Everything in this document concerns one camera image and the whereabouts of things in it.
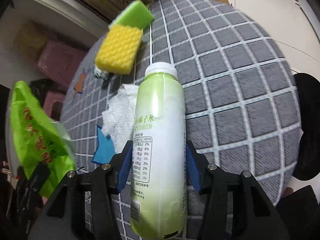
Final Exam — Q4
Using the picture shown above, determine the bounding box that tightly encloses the green paper bag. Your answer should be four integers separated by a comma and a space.
10, 81, 75, 198

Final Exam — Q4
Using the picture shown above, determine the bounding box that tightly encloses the green drink bottle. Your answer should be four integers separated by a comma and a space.
130, 62, 186, 239

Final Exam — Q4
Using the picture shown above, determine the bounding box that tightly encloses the white paper towel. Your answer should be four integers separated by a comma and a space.
101, 84, 138, 153

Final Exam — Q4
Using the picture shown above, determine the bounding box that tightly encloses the dark blue foil bag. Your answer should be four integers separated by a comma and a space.
93, 65, 112, 81

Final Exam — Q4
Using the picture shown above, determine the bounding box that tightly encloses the yellow sponge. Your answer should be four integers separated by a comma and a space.
95, 24, 143, 75

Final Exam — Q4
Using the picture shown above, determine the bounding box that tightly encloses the green sponge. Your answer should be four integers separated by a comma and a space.
108, 0, 154, 30

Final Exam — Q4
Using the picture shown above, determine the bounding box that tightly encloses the black trash bin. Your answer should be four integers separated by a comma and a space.
293, 73, 319, 181

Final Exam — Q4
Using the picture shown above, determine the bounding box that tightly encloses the grey checked tablecloth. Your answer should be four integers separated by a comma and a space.
61, 0, 300, 239

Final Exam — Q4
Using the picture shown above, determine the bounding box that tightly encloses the small pink stool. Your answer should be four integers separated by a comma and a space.
43, 91, 66, 121

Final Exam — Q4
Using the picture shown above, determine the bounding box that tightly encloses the black plastic bag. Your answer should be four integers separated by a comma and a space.
29, 78, 59, 107

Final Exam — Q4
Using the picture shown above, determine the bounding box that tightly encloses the pink plastic stool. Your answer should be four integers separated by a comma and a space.
36, 41, 87, 88

